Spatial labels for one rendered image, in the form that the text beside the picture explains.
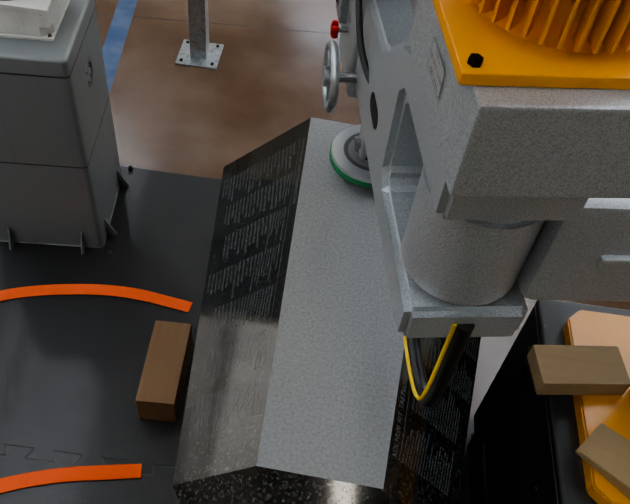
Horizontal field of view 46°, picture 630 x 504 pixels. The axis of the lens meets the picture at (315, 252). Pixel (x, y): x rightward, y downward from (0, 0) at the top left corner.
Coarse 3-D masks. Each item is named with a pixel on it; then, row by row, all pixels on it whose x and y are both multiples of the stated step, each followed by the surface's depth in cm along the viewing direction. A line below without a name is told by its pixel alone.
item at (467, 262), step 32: (416, 192) 109; (416, 224) 109; (448, 224) 102; (480, 224) 99; (512, 224) 100; (416, 256) 111; (448, 256) 105; (480, 256) 103; (512, 256) 105; (448, 288) 110; (480, 288) 109
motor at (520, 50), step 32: (448, 0) 81; (480, 0) 78; (512, 0) 76; (544, 0) 74; (576, 0) 70; (608, 0) 72; (448, 32) 77; (480, 32) 78; (512, 32) 78; (544, 32) 74; (576, 32) 75; (608, 32) 75; (480, 64) 73; (512, 64) 74; (544, 64) 75; (576, 64) 75; (608, 64) 76
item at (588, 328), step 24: (576, 312) 179; (576, 336) 174; (600, 336) 175; (624, 336) 175; (624, 360) 171; (576, 408) 164; (600, 408) 162; (624, 408) 162; (624, 432) 159; (600, 480) 151
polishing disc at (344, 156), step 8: (352, 128) 194; (360, 128) 194; (336, 136) 191; (344, 136) 191; (352, 136) 192; (336, 144) 189; (344, 144) 189; (352, 144) 190; (336, 152) 187; (344, 152) 188; (352, 152) 188; (336, 160) 185; (344, 160) 186; (352, 160) 186; (360, 160) 186; (344, 168) 184; (352, 168) 184; (360, 168) 184; (368, 168) 185; (352, 176) 183; (360, 176) 182; (368, 176) 183
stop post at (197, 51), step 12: (192, 0) 332; (204, 0) 332; (192, 12) 337; (204, 12) 336; (192, 24) 342; (204, 24) 341; (192, 36) 347; (204, 36) 346; (180, 48) 360; (192, 48) 352; (204, 48) 351; (216, 48) 362; (180, 60) 353; (192, 60) 354; (204, 60) 355; (216, 60) 356
